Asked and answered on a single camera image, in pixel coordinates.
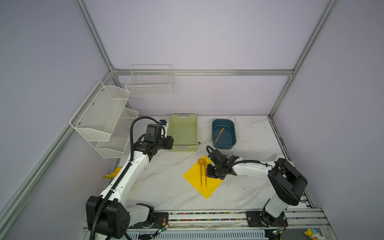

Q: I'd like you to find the orange plastic spoon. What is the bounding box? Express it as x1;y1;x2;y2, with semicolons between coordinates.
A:
198;158;207;187

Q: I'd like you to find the light green plastic basket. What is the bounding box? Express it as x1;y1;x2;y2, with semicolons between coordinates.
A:
168;115;199;152

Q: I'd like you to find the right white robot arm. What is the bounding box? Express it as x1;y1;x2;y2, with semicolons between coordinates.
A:
206;146;308;227

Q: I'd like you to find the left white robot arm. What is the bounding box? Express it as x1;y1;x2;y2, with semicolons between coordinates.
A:
86;120;174;240

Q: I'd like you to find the teal plastic tray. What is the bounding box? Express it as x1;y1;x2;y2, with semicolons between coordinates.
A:
212;119;237;150

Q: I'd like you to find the yellow banana toy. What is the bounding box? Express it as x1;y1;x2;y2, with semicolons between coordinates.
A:
103;167;123;179

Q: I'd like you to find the white two-tier mesh shelf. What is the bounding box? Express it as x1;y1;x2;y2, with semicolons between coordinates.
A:
69;82;139;159

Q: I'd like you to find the small yellow toy figure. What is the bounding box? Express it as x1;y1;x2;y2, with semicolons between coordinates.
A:
304;229;326;240

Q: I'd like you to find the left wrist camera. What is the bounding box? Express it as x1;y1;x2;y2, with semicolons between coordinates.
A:
159;120;168;138

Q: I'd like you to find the white wire wall basket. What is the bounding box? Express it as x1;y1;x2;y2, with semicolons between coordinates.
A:
125;65;174;97

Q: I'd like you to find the aluminium cage frame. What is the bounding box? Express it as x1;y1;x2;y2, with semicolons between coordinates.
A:
1;1;338;239

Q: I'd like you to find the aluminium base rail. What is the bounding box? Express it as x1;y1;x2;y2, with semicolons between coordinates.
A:
118;208;337;240

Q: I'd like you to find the left black corrugated cable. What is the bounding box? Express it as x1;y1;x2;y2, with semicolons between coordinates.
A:
89;116;160;240

